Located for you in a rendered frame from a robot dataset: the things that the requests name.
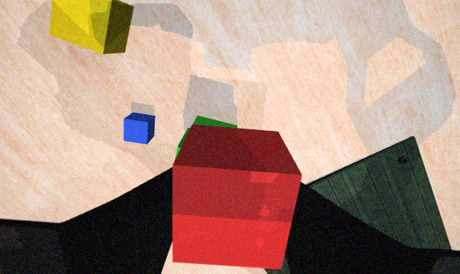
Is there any blue cube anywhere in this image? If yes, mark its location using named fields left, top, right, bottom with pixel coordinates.
left=123, top=113, right=155, bottom=145

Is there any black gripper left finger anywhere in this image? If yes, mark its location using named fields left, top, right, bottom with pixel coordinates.
left=0, top=168, right=173, bottom=274

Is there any red block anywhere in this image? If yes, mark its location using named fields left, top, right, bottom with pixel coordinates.
left=172, top=124, right=302, bottom=269

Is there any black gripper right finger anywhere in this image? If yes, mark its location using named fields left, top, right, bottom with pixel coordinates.
left=285, top=182, right=460, bottom=274

